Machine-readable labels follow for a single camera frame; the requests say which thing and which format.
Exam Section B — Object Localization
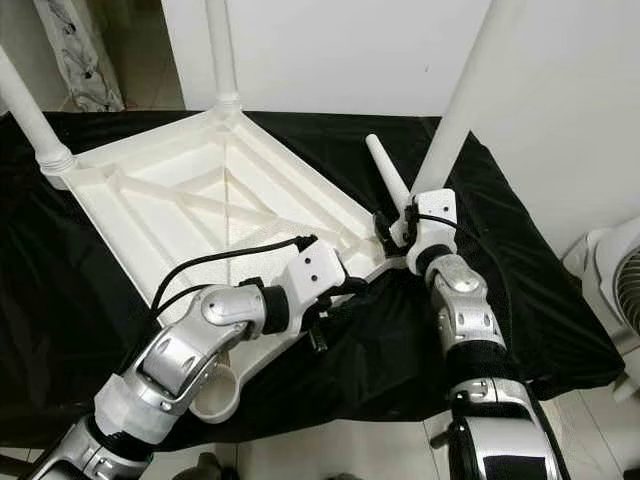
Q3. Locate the black table cloth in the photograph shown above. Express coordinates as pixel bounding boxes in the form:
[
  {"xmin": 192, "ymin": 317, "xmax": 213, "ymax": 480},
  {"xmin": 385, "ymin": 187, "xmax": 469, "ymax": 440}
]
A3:
[{"xmin": 0, "ymin": 110, "xmax": 626, "ymax": 451}]

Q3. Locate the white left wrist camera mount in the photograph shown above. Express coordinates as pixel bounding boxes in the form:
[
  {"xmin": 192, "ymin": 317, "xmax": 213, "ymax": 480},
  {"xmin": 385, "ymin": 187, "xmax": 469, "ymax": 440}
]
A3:
[{"xmin": 280, "ymin": 240, "xmax": 347, "ymax": 336}]

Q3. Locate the person in light clothes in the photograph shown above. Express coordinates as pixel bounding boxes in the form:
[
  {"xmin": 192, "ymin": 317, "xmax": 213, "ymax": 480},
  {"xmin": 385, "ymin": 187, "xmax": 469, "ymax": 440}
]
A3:
[{"xmin": 35, "ymin": 0, "xmax": 126, "ymax": 113}]

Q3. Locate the white plastic children table top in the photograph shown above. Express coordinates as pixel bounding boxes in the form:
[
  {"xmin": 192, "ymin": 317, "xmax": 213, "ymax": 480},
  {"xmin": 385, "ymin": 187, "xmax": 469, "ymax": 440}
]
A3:
[{"xmin": 45, "ymin": 108, "xmax": 411, "ymax": 426}]

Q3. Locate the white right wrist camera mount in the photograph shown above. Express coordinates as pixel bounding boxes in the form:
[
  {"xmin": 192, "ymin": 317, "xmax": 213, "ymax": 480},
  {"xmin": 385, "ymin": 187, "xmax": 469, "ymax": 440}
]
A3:
[{"xmin": 405, "ymin": 188, "xmax": 459, "ymax": 273}]

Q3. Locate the white pedestal fan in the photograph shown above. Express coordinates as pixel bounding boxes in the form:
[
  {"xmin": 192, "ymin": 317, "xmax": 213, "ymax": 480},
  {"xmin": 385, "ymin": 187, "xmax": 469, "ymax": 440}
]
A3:
[{"xmin": 560, "ymin": 215, "xmax": 640, "ymax": 401}]

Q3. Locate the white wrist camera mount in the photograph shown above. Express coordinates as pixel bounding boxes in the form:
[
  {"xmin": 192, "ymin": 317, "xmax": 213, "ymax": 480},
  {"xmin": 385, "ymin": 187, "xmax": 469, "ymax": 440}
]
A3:
[
  {"xmin": 280, "ymin": 240, "xmax": 347, "ymax": 336},
  {"xmin": 405, "ymin": 188, "xmax": 459, "ymax": 273}
]

